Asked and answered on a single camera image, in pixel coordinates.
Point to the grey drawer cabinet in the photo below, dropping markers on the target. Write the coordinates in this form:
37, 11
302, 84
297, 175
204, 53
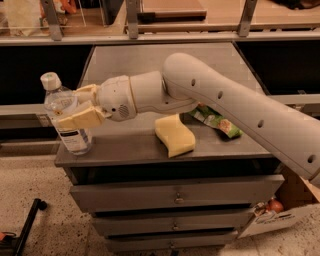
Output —
131, 152

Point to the cardboard box on floor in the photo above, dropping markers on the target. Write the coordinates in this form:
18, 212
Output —
298, 198

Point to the beige bag on shelf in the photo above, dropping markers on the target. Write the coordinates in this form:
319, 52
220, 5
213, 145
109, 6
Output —
23, 17

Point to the middle grey drawer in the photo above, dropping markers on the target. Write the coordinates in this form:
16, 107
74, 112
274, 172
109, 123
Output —
171, 222

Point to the grey drawer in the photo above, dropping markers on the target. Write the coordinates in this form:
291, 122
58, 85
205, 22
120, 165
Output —
171, 222
175, 193
170, 241

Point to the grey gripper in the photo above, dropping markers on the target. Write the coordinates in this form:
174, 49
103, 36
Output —
115, 96

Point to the top grey drawer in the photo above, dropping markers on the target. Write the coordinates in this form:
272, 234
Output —
175, 193

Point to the black stand leg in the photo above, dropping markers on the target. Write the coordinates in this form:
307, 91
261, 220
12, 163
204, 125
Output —
13, 245

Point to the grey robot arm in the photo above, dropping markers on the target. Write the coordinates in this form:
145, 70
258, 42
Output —
184, 82

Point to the wooden board on shelf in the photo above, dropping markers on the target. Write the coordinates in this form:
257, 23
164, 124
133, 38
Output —
170, 10

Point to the red onion in box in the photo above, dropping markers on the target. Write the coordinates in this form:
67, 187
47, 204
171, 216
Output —
275, 205

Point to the green snack bag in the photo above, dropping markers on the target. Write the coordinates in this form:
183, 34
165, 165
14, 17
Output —
215, 120

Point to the yellow sponge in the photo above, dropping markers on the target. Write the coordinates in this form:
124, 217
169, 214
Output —
177, 137

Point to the clear plastic water bottle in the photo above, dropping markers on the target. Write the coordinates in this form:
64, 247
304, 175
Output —
60, 100

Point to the bottom grey drawer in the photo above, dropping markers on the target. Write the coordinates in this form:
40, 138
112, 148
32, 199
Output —
170, 241

